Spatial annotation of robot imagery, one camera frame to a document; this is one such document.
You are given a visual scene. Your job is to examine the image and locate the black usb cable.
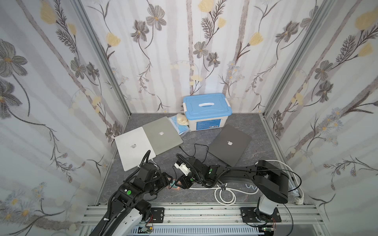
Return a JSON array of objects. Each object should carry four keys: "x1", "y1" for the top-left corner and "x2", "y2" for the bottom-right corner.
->
[{"x1": 172, "y1": 144, "x2": 213, "y2": 166}]

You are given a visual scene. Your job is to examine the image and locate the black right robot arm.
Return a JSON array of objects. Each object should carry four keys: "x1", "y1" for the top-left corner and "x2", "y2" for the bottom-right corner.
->
[{"x1": 175, "y1": 154, "x2": 289, "y2": 216}]

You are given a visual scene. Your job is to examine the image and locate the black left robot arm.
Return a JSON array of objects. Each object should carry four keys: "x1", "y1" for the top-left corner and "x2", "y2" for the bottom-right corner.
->
[{"x1": 90, "y1": 163, "x2": 173, "y2": 236}]

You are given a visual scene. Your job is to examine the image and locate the white silver laptop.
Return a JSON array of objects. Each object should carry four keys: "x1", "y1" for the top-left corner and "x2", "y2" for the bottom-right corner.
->
[{"x1": 115, "y1": 127, "x2": 156, "y2": 171}]

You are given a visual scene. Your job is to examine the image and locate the dark grey laptop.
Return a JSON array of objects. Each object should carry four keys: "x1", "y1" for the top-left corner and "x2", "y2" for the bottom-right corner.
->
[{"x1": 209, "y1": 124, "x2": 252, "y2": 167}]

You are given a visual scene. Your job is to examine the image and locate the grey silver laptop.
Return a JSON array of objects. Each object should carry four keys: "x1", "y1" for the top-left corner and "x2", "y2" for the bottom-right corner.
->
[{"x1": 142, "y1": 117, "x2": 183, "y2": 155}]

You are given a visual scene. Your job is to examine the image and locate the orange power strip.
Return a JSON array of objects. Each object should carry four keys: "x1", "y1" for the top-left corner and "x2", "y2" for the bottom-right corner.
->
[{"x1": 168, "y1": 181, "x2": 180, "y2": 190}]

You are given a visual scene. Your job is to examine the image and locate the blue face mask pack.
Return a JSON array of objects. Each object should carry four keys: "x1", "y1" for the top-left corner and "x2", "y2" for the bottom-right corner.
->
[{"x1": 168, "y1": 114, "x2": 190, "y2": 136}]

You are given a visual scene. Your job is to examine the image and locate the blue lid storage box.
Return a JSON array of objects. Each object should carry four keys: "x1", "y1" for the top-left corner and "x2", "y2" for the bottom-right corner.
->
[{"x1": 183, "y1": 93, "x2": 232, "y2": 131}]

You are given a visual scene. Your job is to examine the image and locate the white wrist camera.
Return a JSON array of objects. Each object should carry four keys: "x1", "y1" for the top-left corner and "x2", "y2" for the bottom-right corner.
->
[{"x1": 174, "y1": 162, "x2": 191, "y2": 176}]

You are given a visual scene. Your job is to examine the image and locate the white power strip cord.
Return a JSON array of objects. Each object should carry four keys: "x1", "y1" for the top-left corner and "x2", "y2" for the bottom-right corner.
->
[{"x1": 188, "y1": 159, "x2": 305, "y2": 206}]

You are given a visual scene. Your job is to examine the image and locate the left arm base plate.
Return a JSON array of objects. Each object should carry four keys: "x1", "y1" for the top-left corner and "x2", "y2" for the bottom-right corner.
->
[{"x1": 151, "y1": 207, "x2": 165, "y2": 224}]

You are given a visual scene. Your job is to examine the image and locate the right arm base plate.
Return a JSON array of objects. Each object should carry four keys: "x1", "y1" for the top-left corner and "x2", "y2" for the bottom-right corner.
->
[{"x1": 240, "y1": 207, "x2": 282, "y2": 224}]

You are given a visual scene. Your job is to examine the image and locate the aluminium mounting rail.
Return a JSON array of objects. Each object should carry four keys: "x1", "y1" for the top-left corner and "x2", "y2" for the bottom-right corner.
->
[{"x1": 78, "y1": 202, "x2": 328, "y2": 236}]

